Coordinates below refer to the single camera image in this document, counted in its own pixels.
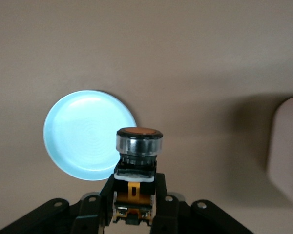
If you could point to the light blue round plate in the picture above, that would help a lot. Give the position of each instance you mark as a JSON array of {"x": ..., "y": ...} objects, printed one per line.
[{"x": 75, "y": 134}]

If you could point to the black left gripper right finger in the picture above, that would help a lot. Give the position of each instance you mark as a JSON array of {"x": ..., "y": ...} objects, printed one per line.
[{"x": 172, "y": 217}]

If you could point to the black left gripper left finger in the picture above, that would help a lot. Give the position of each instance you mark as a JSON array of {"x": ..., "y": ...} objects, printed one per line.
[{"x": 92, "y": 214}]

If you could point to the orange push-button switch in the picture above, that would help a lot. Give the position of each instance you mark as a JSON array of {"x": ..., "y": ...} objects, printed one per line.
[{"x": 139, "y": 146}]

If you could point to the white lidded storage box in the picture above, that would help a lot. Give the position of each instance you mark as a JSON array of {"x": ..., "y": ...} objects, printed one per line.
[{"x": 288, "y": 146}]

